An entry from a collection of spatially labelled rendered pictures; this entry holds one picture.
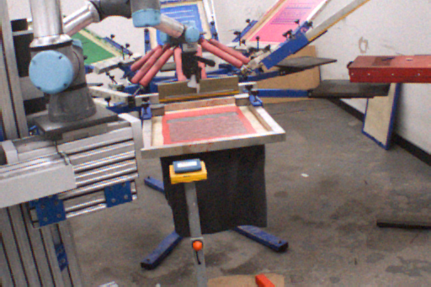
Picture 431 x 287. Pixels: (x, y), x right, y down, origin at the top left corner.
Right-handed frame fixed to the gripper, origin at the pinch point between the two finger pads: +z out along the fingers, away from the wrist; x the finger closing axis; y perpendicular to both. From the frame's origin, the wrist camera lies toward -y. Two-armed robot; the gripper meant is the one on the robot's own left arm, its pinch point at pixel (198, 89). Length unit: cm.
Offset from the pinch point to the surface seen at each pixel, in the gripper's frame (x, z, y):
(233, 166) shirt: 49, 25, -8
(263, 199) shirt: 49, 43, -20
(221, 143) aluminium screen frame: 58, 11, -3
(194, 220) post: 77, 34, 12
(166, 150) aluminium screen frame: 58, 11, 19
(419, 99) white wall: -128, 53, -200
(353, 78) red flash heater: -10, 5, -88
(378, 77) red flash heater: -3, 3, -101
